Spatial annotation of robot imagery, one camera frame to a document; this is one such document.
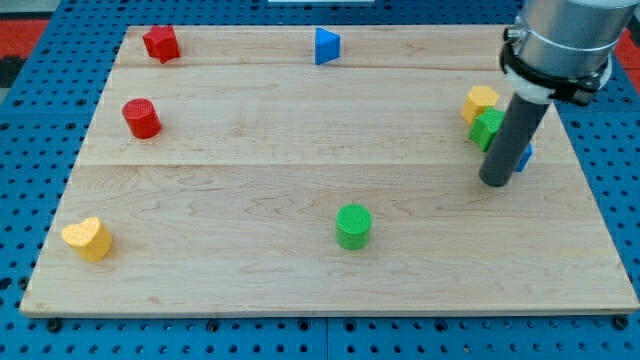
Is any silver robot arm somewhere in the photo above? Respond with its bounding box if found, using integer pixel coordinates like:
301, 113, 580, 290
500, 0, 639, 106

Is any blue triangle block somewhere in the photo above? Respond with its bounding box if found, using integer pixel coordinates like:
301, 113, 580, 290
314, 28, 341, 65

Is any green cylinder block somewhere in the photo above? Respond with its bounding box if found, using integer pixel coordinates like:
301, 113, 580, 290
335, 204, 372, 251

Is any wooden board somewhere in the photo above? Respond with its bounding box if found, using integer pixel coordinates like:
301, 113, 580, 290
21, 25, 639, 319

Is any yellow hexagon block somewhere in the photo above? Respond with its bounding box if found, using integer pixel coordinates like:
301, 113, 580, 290
460, 86, 499, 124

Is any red cylinder block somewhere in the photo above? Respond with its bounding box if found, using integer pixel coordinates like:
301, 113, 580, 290
122, 98, 162, 139

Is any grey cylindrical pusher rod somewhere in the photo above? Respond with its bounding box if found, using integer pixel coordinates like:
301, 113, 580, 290
479, 93, 550, 187

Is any red star block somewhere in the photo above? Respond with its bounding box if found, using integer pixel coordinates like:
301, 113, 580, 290
142, 25, 181, 64

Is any yellow heart block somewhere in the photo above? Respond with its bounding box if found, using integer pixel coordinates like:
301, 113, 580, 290
61, 217, 113, 262

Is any black clamp ring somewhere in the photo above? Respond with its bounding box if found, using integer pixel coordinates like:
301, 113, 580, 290
498, 41, 610, 107

